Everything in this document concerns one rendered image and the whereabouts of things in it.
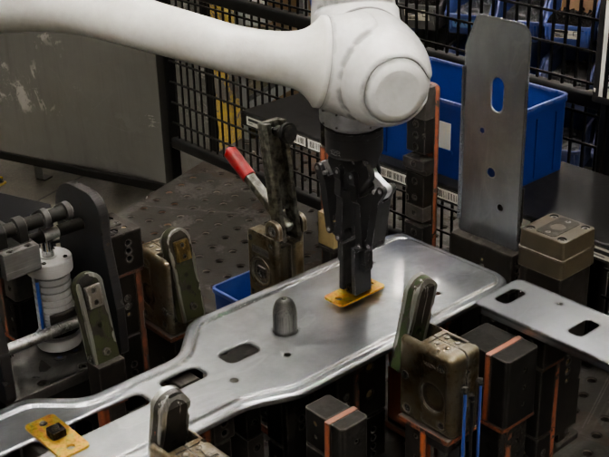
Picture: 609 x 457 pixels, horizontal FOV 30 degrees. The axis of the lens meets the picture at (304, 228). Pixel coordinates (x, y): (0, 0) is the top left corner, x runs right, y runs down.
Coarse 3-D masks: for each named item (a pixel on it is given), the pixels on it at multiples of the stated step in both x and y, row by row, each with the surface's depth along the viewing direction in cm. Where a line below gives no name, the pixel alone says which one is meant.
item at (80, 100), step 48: (192, 0) 369; (0, 48) 419; (48, 48) 407; (96, 48) 396; (0, 96) 429; (48, 96) 417; (96, 96) 405; (144, 96) 396; (192, 96) 386; (0, 144) 440; (48, 144) 427; (96, 144) 417; (144, 144) 405
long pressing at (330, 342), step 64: (384, 256) 167; (448, 256) 166; (256, 320) 150; (320, 320) 150; (384, 320) 150; (448, 320) 151; (128, 384) 136; (192, 384) 137; (256, 384) 136; (320, 384) 137; (0, 448) 126; (128, 448) 125
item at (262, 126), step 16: (272, 128) 158; (288, 128) 155; (272, 144) 157; (288, 144) 159; (272, 160) 157; (288, 160) 159; (272, 176) 158; (288, 176) 160; (272, 192) 159; (288, 192) 161; (272, 208) 160; (288, 208) 162
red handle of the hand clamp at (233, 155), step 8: (232, 152) 166; (232, 160) 166; (240, 160) 165; (240, 168) 165; (248, 168) 165; (240, 176) 165; (248, 176) 165; (248, 184) 165; (256, 184) 164; (256, 192) 164; (264, 192) 164; (264, 200) 163; (288, 224) 162
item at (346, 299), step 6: (372, 282) 157; (378, 282) 157; (348, 288) 155; (372, 288) 156; (378, 288) 155; (330, 294) 154; (336, 294) 154; (342, 294) 154; (348, 294) 154; (360, 294) 154; (366, 294) 154; (330, 300) 153; (336, 300) 153; (342, 300) 153; (348, 300) 153; (354, 300) 153; (342, 306) 152
